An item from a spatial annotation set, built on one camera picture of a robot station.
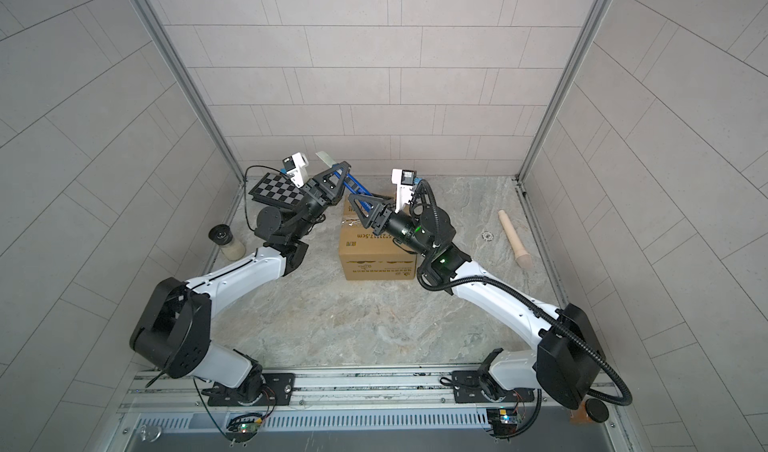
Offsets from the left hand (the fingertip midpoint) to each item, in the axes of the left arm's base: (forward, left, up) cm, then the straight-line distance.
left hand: (354, 170), depth 62 cm
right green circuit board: (-40, -34, -41) cm, 66 cm away
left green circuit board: (-42, +24, -37) cm, 61 cm away
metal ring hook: (-43, +43, -36) cm, 71 cm away
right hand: (-6, 0, -4) cm, 7 cm away
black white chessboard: (+29, +36, -38) cm, 60 cm away
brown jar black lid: (-39, -49, -30) cm, 69 cm away
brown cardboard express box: (-6, -1, -26) cm, 27 cm away
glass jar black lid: (+2, +42, -36) cm, 55 cm away
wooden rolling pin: (0, -48, -38) cm, 61 cm away
